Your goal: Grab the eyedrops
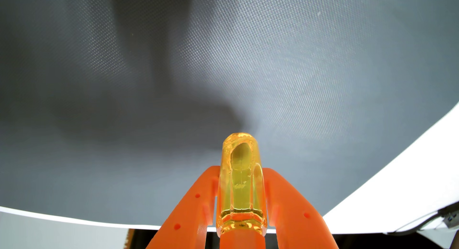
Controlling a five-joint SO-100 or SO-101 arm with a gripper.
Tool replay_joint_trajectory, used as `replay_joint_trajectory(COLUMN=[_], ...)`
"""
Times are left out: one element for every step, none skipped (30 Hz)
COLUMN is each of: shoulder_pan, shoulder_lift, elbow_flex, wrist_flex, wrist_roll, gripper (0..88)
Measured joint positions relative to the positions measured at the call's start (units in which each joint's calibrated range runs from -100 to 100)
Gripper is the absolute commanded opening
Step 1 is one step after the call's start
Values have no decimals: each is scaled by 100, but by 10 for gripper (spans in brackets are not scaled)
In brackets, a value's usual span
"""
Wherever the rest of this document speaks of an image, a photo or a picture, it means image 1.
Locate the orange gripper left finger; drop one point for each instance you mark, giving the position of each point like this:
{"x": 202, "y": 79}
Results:
{"x": 188, "y": 216}

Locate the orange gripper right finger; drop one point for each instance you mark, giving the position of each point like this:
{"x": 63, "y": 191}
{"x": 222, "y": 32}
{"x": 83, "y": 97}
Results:
{"x": 294, "y": 216}

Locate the yellow eyedrop bottle orange cap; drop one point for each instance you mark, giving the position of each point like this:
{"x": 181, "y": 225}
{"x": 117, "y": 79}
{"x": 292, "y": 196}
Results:
{"x": 241, "y": 181}

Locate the grey textured mat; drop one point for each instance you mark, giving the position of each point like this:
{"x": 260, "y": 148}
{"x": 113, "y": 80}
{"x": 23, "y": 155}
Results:
{"x": 179, "y": 80}

